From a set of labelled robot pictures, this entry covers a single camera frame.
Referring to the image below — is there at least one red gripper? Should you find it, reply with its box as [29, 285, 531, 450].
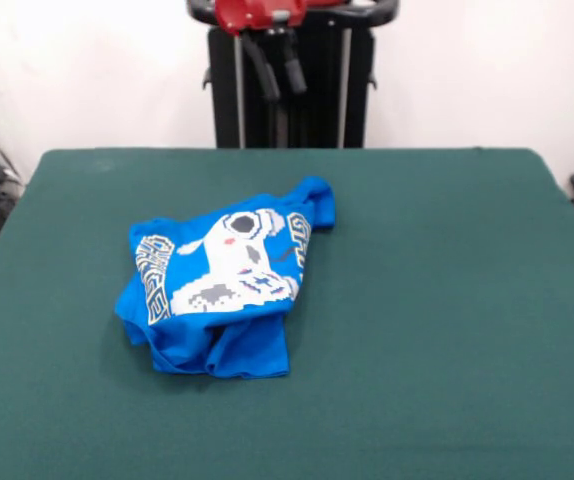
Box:
[215, 0, 309, 104]

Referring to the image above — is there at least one blue game-controller print t-shirt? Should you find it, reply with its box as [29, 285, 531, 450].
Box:
[114, 175, 338, 380]

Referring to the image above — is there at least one dark green table cloth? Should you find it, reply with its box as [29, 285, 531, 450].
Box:
[0, 147, 574, 480]

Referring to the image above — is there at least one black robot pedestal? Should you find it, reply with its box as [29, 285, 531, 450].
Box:
[185, 0, 399, 149]

